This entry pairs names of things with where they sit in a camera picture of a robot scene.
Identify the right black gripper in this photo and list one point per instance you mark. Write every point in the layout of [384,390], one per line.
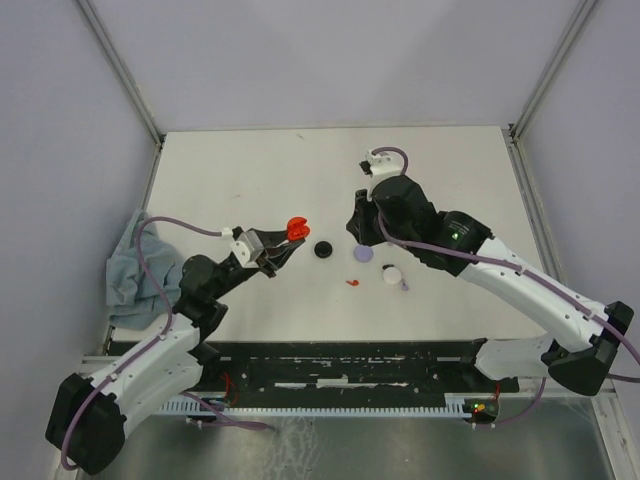
[359,222]

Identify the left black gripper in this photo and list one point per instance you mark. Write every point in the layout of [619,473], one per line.
[270,239]

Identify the red earbud charging case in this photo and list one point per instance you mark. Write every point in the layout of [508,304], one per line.
[298,227]

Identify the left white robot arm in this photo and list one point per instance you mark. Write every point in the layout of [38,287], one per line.
[93,416]

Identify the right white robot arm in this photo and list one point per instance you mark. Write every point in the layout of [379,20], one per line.
[581,336]

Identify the purple earbud charging case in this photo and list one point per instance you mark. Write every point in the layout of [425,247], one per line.
[363,254]

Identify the black earbud charging case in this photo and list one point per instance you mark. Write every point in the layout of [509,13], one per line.
[323,249]

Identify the white earbud charging case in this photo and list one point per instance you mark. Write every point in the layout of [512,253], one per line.
[392,276]

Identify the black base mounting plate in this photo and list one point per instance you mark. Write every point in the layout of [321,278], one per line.
[440,366]

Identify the blue-grey cloth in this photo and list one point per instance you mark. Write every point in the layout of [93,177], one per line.
[140,272]

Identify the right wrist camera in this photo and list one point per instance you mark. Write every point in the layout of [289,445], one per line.
[380,164]

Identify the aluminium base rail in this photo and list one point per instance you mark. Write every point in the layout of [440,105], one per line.
[100,368]

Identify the left aluminium frame post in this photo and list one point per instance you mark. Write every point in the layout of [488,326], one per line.
[90,14]

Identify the aluminium frame post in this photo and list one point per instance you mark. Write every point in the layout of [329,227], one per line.
[568,40]
[90,14]

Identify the right aluminium frame post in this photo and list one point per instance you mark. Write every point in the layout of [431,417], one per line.
[568,40]

